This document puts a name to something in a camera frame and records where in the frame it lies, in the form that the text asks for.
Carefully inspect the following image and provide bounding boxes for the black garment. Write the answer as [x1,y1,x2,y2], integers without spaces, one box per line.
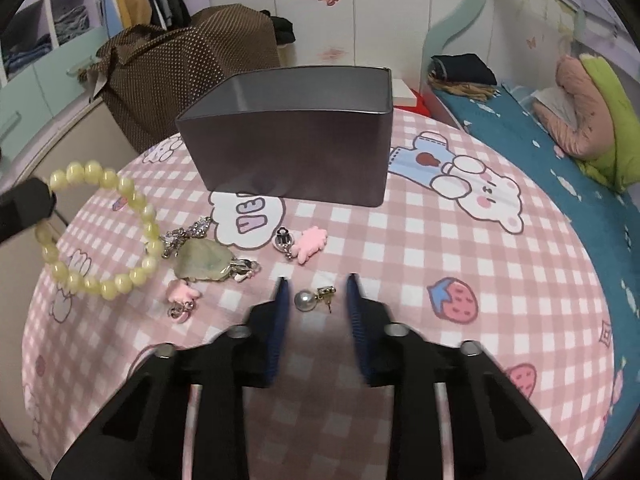
[270,15,296,46]

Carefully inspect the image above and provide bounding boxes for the folded tan clothes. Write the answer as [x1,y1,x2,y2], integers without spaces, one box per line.
[435,82,501,104]

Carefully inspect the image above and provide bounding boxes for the white wardrobe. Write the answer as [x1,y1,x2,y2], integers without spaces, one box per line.
[150,0,496,91]

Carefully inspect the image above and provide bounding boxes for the green jade pendant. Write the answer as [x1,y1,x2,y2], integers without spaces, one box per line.
[160,216,236,282]

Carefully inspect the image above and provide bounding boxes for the blue printed bed sheet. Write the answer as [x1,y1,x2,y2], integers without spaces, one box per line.
[432,80,640,480]

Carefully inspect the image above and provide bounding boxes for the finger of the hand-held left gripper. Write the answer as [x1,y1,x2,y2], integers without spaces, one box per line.
[0,176,58,243]

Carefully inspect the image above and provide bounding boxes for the brown polka dot bag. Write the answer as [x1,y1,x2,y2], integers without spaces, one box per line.
[87,4,281,153]

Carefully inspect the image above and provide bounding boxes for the grey tin box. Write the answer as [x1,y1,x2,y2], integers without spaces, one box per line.
[175,66,393,208]

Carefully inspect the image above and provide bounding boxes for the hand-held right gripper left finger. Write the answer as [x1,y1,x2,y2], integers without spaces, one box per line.
[50,276,291,480]

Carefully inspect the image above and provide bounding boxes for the yellow bead bracelet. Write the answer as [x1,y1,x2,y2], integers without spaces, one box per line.
[34,160,162,302]

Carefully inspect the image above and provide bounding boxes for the white board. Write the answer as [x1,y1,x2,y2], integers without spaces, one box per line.
[390,80,418,108]

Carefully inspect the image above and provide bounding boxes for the small silver pink earring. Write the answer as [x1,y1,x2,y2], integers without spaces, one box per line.
[231,258,261,283]

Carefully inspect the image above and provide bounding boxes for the pearl stud earring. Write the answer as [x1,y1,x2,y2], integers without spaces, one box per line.
[295,286,337,315]

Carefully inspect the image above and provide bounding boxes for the pink and green quilt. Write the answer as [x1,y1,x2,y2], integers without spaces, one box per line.
[532,52,640,193]

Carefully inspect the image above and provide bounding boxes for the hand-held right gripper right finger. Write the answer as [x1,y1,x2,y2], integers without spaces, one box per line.
[346,273,586,480]

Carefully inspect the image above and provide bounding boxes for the teal drawer cabinet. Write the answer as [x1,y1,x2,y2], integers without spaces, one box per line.
[0,25,108,181]

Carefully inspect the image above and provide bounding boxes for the folded blue jeans pile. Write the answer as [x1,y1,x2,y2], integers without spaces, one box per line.
[5,35,53,72]

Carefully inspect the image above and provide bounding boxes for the teal bunk bed frame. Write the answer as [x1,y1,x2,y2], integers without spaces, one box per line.
[427,0,640,480]

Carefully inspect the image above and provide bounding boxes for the white pillow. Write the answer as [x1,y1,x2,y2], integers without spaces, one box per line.
[535,85,581,126]

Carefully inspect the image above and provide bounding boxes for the folded dark clothes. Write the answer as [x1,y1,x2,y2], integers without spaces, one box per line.
[430,53,499,86]

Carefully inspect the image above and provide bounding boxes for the folded grey clothes pile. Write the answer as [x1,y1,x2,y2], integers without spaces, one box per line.
[52,2,93,37]

